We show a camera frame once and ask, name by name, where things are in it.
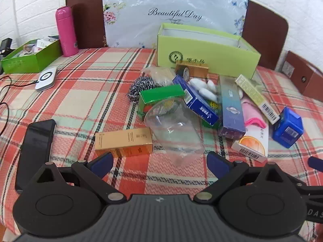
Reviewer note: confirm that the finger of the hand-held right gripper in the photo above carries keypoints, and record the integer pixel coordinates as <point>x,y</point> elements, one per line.
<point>316,162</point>

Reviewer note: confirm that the white cotton glove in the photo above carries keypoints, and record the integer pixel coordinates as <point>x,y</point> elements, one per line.
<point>205,92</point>

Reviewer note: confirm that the pale green barcode box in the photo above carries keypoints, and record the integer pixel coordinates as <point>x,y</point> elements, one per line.
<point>254,95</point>

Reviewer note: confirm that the large light green box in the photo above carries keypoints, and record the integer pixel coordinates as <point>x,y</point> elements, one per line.
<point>196,50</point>

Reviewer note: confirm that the long blue box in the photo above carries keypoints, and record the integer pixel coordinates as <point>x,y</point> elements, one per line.
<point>199,104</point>

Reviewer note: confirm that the bag of toothpicks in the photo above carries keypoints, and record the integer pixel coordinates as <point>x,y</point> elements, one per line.
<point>161,75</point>

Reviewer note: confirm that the black phone stand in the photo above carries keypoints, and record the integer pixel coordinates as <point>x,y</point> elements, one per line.
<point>5,46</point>

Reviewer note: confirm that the small white box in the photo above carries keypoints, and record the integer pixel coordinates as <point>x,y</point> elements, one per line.
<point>46,41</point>

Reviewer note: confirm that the shallow green cardboard box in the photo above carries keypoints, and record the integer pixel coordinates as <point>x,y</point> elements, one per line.
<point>30,61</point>

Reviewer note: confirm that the green yellow packet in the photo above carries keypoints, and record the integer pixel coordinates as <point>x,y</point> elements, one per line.
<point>213,105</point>

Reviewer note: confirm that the small printed packet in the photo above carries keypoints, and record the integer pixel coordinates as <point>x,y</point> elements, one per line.
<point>29,49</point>

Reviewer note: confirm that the black tape roll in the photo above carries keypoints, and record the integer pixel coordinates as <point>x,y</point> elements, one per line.
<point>186,74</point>

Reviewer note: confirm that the floral plastic bedding package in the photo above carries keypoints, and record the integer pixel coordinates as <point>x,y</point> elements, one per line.
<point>176,5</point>

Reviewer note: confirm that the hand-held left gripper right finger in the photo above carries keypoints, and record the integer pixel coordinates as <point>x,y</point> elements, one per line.
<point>218,162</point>

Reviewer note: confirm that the black smartphone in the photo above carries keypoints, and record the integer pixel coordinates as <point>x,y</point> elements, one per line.
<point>35,143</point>

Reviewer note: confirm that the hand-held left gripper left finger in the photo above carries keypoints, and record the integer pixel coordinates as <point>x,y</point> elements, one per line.
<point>102,162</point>

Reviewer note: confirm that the brown wooden headboard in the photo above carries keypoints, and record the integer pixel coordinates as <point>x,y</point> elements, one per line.
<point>83,17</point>

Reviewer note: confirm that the clear plastic cup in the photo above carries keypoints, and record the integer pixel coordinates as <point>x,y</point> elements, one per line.
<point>174,136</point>

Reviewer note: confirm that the gold cardboard box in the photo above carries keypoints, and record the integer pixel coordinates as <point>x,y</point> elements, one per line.
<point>123,141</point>
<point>196,69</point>

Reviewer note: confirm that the plaid bed sheet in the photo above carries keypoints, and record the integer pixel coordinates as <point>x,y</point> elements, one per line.
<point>88,100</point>

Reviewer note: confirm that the steel wool scourer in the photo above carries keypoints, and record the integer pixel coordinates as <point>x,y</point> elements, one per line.
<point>141,87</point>

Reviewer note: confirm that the pink thermos bottle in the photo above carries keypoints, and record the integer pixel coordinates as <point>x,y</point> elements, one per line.
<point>66,30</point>

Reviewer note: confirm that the long purple box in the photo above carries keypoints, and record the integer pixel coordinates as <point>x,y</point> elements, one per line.
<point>231,105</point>

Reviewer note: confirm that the white orange box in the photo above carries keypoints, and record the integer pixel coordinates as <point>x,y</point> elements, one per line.
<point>253,143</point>

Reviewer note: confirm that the pink glove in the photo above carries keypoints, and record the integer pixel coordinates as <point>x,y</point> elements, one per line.
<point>252,111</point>

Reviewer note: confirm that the small dark green box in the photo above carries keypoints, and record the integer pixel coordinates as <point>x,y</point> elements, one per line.
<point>161,94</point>

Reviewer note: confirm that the brown cardboard box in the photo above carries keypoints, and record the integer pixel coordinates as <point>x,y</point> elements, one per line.
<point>310,80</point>

